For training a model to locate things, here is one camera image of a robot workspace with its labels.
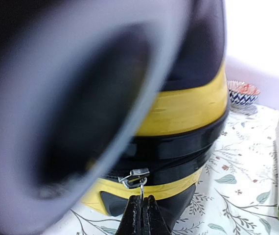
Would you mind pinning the floral table mat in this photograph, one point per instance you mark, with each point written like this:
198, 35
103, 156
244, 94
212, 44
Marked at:
237, 190

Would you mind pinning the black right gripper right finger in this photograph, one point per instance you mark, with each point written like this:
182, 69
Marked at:
152, 222

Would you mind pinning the yellow Pikachu suitcase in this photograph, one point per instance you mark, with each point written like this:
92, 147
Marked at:
101, 100

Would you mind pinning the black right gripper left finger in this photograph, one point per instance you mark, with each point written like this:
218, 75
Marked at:
131, 221

